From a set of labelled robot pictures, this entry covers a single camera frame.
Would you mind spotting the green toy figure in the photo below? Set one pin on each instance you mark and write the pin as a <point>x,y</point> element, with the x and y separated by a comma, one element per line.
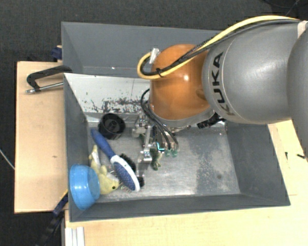
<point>156,161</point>

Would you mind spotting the yellow toy duck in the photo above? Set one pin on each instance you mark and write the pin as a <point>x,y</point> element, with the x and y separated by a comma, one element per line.
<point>106,182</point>

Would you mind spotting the blue and white brush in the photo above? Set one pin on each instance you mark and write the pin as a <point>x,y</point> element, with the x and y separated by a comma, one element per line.
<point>123,172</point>

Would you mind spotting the black round cap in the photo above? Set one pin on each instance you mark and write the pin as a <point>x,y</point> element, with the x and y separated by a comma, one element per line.
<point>111,126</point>

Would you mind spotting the pale cardboard board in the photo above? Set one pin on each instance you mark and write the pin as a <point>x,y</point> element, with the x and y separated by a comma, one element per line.
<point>38,137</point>

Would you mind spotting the blue bowl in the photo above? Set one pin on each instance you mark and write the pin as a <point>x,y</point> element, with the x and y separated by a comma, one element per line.
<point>82,187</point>

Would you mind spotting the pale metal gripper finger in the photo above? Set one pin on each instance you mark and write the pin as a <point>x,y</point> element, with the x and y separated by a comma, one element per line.
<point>144,159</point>

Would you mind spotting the grey metal bin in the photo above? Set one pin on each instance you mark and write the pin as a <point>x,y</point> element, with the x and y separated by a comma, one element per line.
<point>210,168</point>

